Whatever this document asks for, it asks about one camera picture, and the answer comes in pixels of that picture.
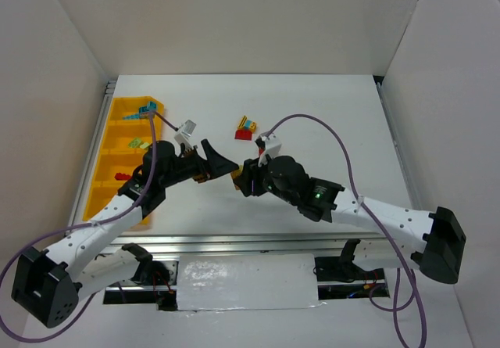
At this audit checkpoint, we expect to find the yellow green lego stack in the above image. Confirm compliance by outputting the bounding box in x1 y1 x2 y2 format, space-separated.
230 169 242 191

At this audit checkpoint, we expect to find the light green curved lego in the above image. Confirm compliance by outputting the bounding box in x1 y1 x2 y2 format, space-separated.
128 138 142 148

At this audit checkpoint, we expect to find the red green blue lego stack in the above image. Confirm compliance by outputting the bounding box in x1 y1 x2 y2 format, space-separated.
114 173 131 181

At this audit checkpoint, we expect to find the blue round lego brick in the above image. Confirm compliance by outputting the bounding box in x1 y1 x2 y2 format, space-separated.
137 106 155 119

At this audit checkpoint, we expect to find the blue square lego brick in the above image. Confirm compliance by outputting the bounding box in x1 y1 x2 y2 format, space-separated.
146 101 158 110

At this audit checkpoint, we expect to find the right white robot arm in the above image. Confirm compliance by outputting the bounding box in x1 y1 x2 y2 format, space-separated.
234 156 466 284

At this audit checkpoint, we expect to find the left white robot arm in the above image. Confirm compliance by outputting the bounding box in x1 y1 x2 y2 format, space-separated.
12 140 238 328

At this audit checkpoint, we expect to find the red yellow blue lego stack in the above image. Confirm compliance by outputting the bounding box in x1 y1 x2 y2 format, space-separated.
234 116 257 141

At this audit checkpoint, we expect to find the yellow compartment bin tray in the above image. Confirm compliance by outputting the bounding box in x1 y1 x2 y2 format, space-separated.
83 96 165 221

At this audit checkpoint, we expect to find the white taped cover panel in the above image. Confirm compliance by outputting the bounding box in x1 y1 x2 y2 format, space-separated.
177 254 320 311

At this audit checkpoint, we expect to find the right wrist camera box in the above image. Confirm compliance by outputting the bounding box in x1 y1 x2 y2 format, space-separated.
255 131 282 167

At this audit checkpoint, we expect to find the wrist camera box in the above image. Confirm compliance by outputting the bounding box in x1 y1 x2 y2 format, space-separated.
255 131 282 167
174 120 196 149

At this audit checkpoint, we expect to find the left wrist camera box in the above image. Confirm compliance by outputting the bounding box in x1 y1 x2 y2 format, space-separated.
174 120 196 149

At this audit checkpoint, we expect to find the aluminium rail frame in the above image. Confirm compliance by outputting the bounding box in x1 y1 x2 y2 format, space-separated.
64 77 435 257

